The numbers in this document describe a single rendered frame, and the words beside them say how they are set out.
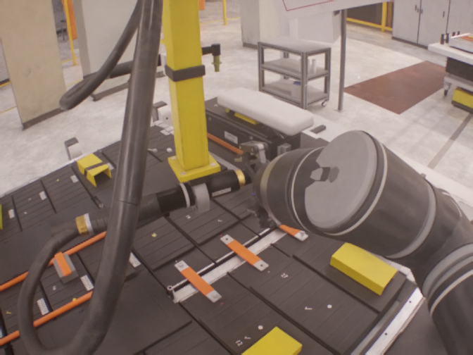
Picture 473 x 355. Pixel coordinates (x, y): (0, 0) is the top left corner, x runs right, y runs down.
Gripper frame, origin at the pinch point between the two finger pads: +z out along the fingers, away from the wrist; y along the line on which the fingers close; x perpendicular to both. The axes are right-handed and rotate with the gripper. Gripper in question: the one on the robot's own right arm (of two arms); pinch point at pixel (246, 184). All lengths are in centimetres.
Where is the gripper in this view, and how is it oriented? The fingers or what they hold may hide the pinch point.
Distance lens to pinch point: 66.6
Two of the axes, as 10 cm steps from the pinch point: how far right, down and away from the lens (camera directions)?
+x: 9.0, -2.7, 3.4
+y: 2.5, 9.6, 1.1
